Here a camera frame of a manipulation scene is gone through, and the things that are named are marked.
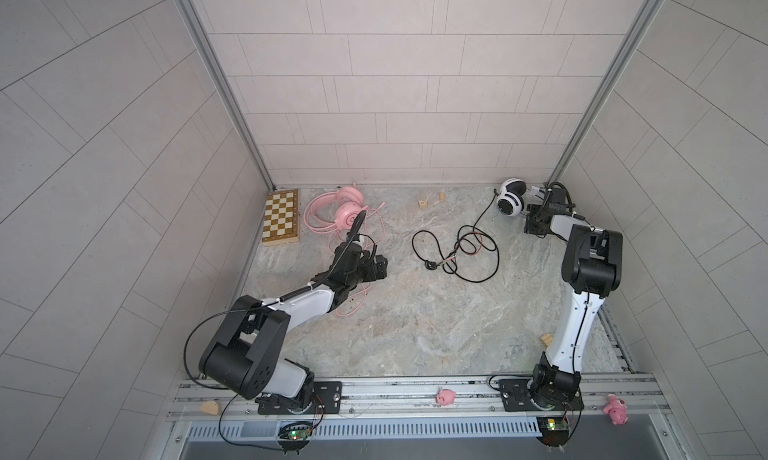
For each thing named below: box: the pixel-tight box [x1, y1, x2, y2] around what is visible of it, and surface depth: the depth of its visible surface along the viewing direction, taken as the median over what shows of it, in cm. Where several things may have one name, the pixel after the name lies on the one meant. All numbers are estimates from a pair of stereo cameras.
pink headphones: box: [303, 186, 369, 233], surface depth 107 cm
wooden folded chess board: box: [262, 188, 300, 247], surface depth 104 cm
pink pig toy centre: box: [435, 386, 457, 406], surface depth 72 cm
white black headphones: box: [496, 178, 527, 217], surface depth 105 cm
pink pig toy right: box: [602, 394, 628, 425], surface depth 69 cm
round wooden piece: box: [199, 400, 219, 415], surface depth 70 cm
